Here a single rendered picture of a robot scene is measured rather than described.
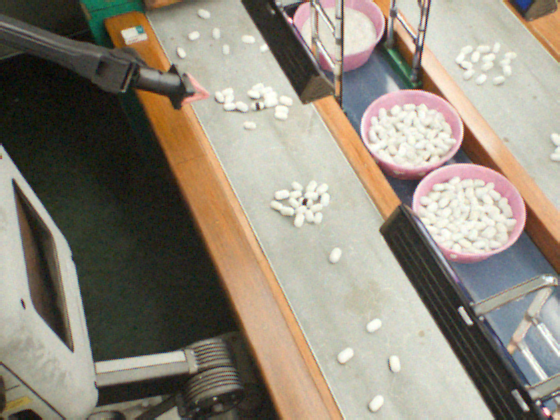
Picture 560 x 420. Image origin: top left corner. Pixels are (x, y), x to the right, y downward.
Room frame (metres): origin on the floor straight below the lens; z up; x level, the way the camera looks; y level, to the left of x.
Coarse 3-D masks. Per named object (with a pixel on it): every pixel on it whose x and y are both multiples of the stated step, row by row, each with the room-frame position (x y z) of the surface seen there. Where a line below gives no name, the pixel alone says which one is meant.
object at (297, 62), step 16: (240, 0) 1.30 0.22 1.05; (256, 0) 1.25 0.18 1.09; (272, 0) 1.22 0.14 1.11; (256, 16) 1.22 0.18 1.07; (272, 16) 1.19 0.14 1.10; (288, 16) 1.23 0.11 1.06; (272, 32) 1.16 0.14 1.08; (288, 32) 1.12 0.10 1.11; (272, 48) 1.13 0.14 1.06; (288, 48) 1.10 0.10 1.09; (304, 48) 1.08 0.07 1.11; (288, 64) 1.07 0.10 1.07; (304, 64) 1.04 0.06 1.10; (288, 80) 1.05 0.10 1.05; (304, 80) 1.01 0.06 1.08; (320, 80) 1.00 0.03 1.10; (304, 96) 0.98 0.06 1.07; (320, 96) 1.00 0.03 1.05
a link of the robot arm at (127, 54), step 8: (128, 48) 1.21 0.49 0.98; (112, 56) 1.11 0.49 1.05; (120, 56) 1.12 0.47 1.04; (128, 56) 1.13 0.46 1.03; (136, 56) 1.18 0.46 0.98; (144, 64) 1.18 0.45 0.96; (128, 72) 1.11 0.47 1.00; (128, 80) 1.10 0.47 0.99; (104, 88) 1.07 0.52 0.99; (120, 88) 1.09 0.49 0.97
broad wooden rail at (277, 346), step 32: (160, 64) 1.38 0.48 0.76; (160, 96) 1.26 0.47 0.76; (160, 128) 1.15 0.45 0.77; (192, 128) 1.15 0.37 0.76; (192, 160) 1.05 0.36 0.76; (192, 192) 0.95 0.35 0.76; (224, 192) 0.95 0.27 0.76; (224, 224) 0.86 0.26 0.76; (224, 256) 0.77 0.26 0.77; (256, 256) 0.77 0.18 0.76; (224, 288) 0.69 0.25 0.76; (256, 288) 0.68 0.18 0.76; (256, 320) 0.61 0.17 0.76; (288, 320) 0.61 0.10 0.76; (256, 352) 0.53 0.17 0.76; (288, 352) 0.53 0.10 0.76; (288, 384) 0.46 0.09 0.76; (320, 384) 0.47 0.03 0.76; (288, 416) 0.40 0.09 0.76; (320, 416) 0.40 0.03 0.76
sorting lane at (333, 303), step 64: (192, 0) 1.67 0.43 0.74; (192, 64) 1.41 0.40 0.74; (256, 64) 1.41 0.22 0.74; (256, 128) 1.18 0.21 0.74; (320, 128) 1.18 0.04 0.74; (256, 192) 0.97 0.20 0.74; (320, 256) 0.78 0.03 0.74; (384, 256) 0.78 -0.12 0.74; (320, 320) 0.62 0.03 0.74; (384, 320) 0.62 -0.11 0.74; (384, 384) 0.47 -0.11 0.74; (448, 384) 0.48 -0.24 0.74
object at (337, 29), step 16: (288, 0) 1.21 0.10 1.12; (304, 0) 1.22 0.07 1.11; (336, 0) 1.27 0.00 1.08; (336, 16) 1.27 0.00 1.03; (336, 32) 1.27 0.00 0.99; (320, 48) 1.36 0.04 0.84; (336, 48) 1.27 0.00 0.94; (336, 64) 1.27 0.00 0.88; (336, 80) 1.26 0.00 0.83; (336, 96) 1.26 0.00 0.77
